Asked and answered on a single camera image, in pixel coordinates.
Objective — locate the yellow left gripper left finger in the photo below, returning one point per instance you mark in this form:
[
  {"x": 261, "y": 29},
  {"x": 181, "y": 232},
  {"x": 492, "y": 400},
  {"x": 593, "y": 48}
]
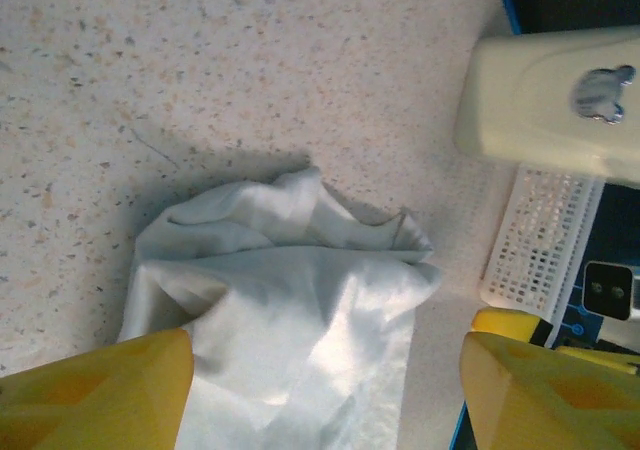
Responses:
[{"x": 100, "y": 405}]

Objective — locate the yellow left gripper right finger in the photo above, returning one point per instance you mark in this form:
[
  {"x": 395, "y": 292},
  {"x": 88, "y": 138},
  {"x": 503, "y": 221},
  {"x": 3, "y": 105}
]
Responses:
[{"x": 550, "y": 410}]

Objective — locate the black charger block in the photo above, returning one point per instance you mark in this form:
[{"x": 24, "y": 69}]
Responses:
[{"x": 605, "y": 290}]

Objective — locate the cream box with apple logo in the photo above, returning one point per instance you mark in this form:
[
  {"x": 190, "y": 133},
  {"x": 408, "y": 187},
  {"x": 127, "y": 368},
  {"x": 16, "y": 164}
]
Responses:
[{"x": 530, "y": 105}]

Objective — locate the white t-shirt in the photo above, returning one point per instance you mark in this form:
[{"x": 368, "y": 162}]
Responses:
[{"x": 300, "y": 295}]

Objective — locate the yellow black tool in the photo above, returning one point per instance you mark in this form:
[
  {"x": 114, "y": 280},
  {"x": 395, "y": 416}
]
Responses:
[{"x": 505, "y": 324}]

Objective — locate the white plastic mesh basket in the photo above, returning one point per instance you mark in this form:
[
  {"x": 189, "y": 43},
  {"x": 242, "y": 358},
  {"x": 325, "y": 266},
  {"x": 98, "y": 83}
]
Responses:
[{"x": 540, "y": 240}]

